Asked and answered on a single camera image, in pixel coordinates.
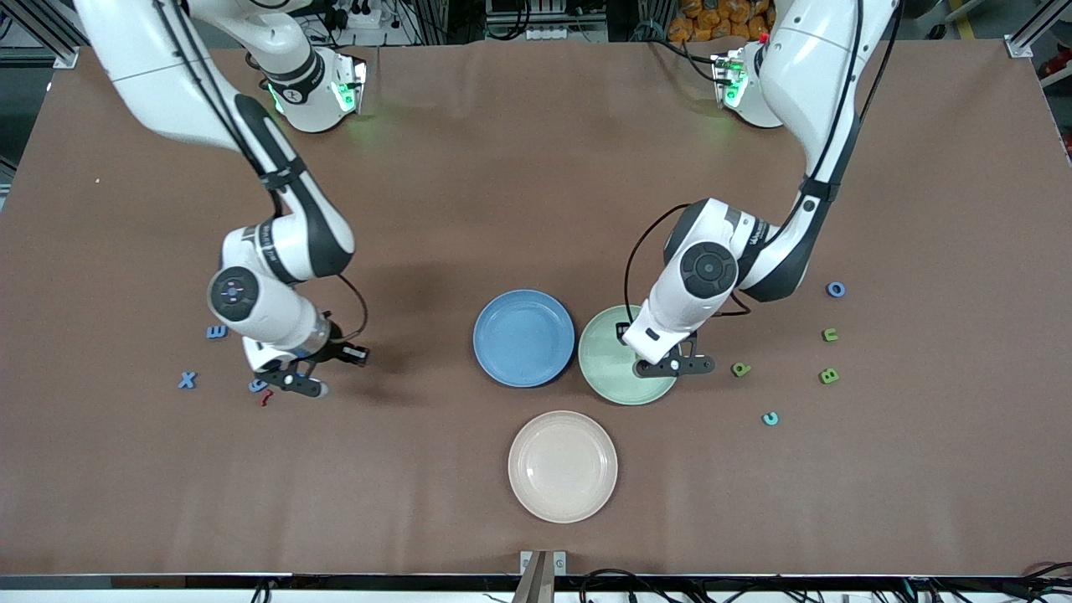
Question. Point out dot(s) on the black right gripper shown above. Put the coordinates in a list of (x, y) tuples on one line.
[(334, 349)]

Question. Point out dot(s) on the green foam letter P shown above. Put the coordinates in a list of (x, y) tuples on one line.
[(746, 367)]

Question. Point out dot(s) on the blue foam letter E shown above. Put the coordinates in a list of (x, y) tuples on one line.
[(217, 332)]

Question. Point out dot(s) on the blue foam letter X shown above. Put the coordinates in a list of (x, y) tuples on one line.
[(187, 380)]

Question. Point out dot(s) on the green foam letter B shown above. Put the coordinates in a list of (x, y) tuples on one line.
[(828, 376)]

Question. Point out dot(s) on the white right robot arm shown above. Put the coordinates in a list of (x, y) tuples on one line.
[(260, 314)]

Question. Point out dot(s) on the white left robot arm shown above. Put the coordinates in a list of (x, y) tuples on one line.
[(687, 310)]

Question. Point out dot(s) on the green plate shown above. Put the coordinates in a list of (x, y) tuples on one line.
[(611, 377)]

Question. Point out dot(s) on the red foam letter I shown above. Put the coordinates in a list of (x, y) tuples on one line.
[(265, 399)]

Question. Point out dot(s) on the blue plate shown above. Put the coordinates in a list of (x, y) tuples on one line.
[(523, 339)]

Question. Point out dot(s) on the beige plate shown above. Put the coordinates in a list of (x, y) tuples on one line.
[(563, 466)]

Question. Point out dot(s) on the teal foam letter C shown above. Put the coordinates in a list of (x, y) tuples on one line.
[(774, 422)]

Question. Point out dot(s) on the blue foam letter O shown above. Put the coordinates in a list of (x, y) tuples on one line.
[(829, 290)]

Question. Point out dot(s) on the white power strip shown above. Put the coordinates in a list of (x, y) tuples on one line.
[(360, 17), (548, 33)]

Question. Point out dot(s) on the orange objects pile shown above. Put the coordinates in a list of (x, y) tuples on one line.
[(712, 17)]

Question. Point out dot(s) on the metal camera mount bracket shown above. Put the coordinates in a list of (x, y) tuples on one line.
[(543, 578)]

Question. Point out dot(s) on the aluminium frame profile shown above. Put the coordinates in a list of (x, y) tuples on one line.
[(1018, 47), (65, 57)]

